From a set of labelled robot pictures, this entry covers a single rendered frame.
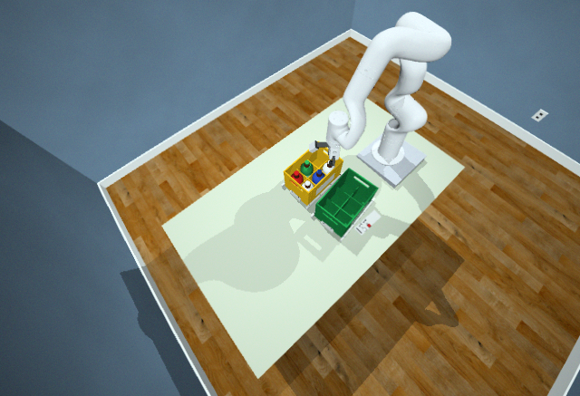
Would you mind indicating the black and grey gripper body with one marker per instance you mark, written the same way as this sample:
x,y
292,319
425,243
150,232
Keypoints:
x,y
334,151

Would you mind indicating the green divided crate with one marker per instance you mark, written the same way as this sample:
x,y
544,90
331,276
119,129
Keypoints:
x,y
333,201

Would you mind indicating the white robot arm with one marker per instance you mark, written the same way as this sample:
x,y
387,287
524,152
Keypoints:
x,y
420,41

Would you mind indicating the blue bottle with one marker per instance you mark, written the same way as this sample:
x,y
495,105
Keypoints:
x,y
317,176

